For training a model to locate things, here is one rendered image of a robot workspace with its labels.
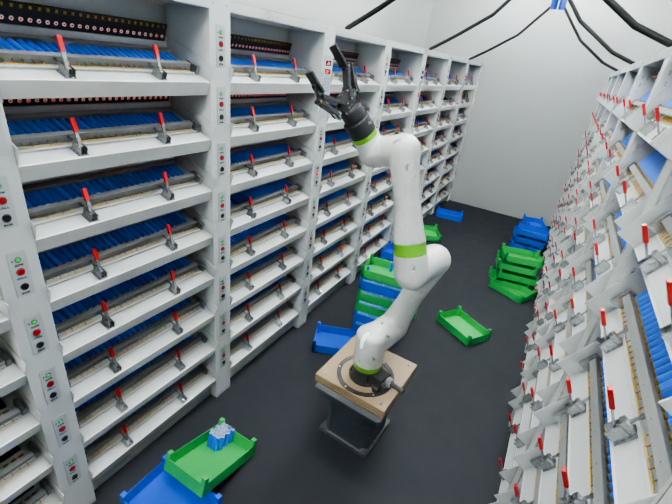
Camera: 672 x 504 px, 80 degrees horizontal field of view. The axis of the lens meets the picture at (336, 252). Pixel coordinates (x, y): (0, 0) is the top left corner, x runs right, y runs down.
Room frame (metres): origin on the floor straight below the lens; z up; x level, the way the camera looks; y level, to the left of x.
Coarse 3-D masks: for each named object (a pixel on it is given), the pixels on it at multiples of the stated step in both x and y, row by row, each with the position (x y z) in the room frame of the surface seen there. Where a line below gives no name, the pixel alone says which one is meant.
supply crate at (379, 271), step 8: (368, 264) 2.25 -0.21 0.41; (376, 264) 2.27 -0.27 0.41; (384, 264) 2.26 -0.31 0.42; (368, 272) 2.09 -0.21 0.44; (376, 272) 2.17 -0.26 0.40; (384, 272) 2.19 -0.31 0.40; (392, 272) 2.20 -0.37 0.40; (376, 280) 2.07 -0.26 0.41; (384, 280) 2.05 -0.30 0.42; (392, 280) 2.04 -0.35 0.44
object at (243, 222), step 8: (288, 176) 2.11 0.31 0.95; (296, 184) 2.06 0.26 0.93; (304, 184) 2.06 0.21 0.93; (296, 192) 2.03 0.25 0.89; (304, 192) 2.06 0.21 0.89; (272, 200) 1.86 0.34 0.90; (280, 200) 1.89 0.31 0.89; (296, 200) 1.95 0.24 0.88; (304, 200) 2.00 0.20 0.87; (248, 208) 1.70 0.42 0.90; (264, 208) 1.76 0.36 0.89; (272, 208) 1.79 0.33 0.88; (280, 208) 1.82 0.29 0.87; (288, 208) 1.88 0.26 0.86; (240, 216) 1.62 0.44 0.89; (248, 216) 1.64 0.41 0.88; (256, 216) 1.67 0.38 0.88; (264, 216) 1.71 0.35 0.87; (272, 216) 1.77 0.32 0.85; (232, 224) 1.54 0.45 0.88; (240, 224) 1.56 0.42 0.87; (248, 224) 1.61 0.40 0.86; (256, 224) 1.67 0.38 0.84; (232, 232) 1.53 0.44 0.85
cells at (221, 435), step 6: (216, 426) 1.19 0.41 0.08; (222, 426) 1.20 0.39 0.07; (228, 426) 1.21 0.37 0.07; (210, 432) 1.15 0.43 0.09; (216, 432) 1.16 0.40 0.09; (222, 432) 1.17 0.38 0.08; (228, 432) 1.17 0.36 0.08; (210, 438) 1.14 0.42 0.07; (216, 438) 1.13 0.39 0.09; (222, 438) 1.13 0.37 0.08; (228, 438) 1.16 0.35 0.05; (210, 444) 1.13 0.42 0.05; (216, 444) 1.12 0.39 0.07; (222, 444) 1.13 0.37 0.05; (216, 450) 1.11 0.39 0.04
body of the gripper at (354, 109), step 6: (342, 96) 1.34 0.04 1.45; (348, 96) 1.36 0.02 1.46; (354, 96) 1.38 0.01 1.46; (354, 102) 1.38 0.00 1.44; (342, 108) 1.33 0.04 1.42; (348, 108) 1.35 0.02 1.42; (354, 108) 1.35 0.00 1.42; (360, 108) 1.35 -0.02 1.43; (342, 114) 1.34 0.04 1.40; (348, 114) 1.34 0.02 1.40; (354, 114) 1.34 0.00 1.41; (360, 114) 1.35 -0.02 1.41; (348, 120) 1.34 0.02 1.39; (354, 120) 1.34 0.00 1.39
